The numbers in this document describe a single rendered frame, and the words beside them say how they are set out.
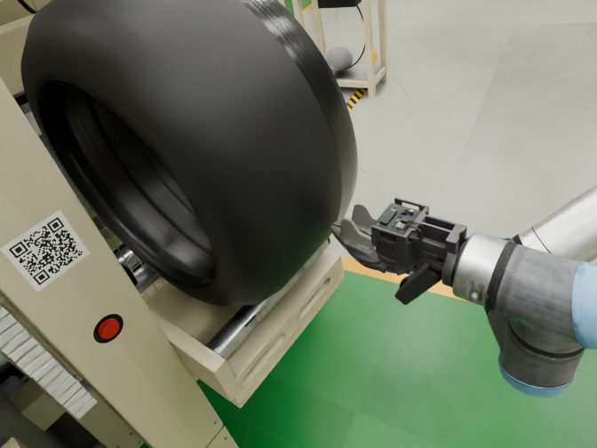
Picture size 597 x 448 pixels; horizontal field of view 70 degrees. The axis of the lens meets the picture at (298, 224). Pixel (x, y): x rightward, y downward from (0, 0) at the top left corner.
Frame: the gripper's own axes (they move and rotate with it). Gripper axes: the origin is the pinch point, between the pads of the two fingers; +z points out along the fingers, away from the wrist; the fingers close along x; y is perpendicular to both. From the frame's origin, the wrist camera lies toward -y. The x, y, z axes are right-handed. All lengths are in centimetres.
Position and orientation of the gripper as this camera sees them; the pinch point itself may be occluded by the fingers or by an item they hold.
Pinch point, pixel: (338, 230)
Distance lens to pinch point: 69.6
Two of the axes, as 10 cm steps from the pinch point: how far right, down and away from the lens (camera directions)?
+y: -1.9, -7.4, -6.4
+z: -7.8, -2.8, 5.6
